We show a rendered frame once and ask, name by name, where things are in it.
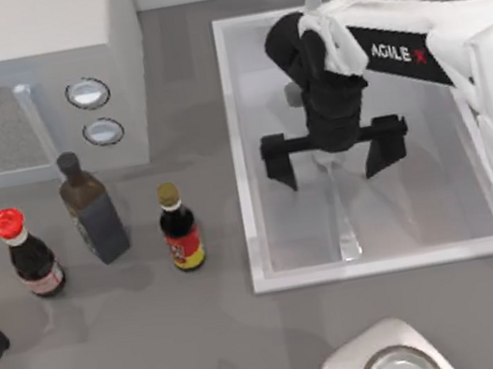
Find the gold cap red label bottle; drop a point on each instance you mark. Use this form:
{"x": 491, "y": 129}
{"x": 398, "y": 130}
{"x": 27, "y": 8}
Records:
{"x": 183, "y": 242}

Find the small round microwave knob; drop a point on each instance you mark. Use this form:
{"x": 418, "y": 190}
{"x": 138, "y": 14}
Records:
{"x": 103, "y": 131}

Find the white sink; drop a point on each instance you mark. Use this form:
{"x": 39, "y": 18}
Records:
{"x": 423, "y": 221}

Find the tall square dark bottle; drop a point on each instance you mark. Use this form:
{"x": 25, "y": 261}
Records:
{"x": 97, "y": 223}

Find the pale microwave oven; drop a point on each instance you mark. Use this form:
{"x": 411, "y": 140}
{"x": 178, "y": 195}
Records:
{"x": 13, "y": 34}

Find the silver rounded metal dish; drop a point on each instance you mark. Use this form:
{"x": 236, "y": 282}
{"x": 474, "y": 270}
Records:
{"x": 352, "y": 361}

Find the pale grey rounded box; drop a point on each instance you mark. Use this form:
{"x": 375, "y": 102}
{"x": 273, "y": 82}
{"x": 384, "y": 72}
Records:
{"x": 292, "y": 94}

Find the red cap dark bottle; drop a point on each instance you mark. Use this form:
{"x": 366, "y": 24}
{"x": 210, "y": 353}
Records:
{"x": 32, "y": 263}

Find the large round microwave knob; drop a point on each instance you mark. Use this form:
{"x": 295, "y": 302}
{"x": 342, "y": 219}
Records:
{"x": 88, "y": 93}

